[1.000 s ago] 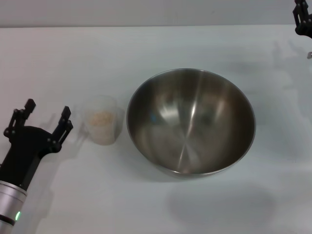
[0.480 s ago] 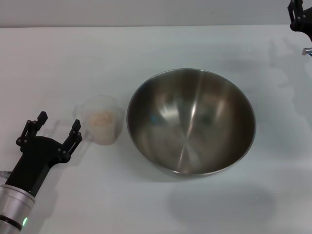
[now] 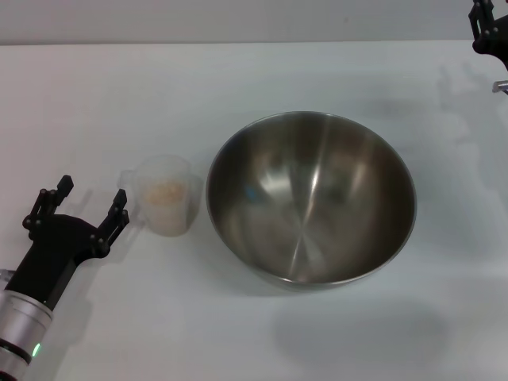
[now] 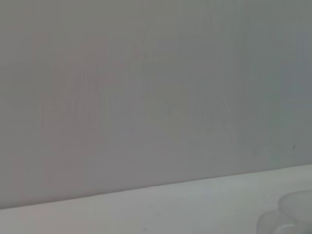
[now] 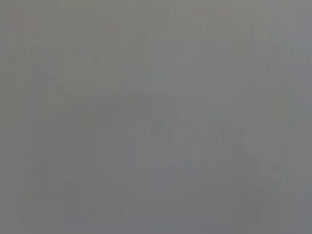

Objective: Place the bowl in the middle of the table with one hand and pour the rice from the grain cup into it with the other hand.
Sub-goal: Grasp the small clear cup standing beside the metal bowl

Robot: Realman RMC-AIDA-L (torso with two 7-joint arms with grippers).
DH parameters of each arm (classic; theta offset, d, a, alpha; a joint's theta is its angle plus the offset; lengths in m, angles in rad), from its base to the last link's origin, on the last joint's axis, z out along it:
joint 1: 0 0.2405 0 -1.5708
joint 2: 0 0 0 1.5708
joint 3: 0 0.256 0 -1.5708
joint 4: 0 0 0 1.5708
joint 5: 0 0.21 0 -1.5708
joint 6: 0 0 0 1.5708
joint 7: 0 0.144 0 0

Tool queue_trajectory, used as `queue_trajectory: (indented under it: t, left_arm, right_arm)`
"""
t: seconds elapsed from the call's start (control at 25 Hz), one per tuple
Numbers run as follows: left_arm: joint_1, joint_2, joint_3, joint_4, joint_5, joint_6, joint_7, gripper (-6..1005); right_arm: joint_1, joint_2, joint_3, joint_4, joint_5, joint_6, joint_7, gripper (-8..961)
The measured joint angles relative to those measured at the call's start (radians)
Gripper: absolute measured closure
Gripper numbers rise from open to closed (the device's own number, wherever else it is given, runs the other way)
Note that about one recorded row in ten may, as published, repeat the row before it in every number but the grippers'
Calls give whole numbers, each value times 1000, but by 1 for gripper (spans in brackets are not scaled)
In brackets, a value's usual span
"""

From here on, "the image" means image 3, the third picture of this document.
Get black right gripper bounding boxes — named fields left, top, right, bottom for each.
left=468, top=0, right=508, bottom=73

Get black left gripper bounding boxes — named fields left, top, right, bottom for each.
left=5, top=175, right=131, bottom=311

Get white rice grains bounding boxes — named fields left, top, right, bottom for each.
left=147, top=180, right=186, bottom=202

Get transparent plastic measuring cup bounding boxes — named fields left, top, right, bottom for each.
left=117, top=154, right=205, bottom=238

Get stainless steel mixing bowl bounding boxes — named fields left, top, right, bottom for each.
left=205, top=110, right=418, bottom=294

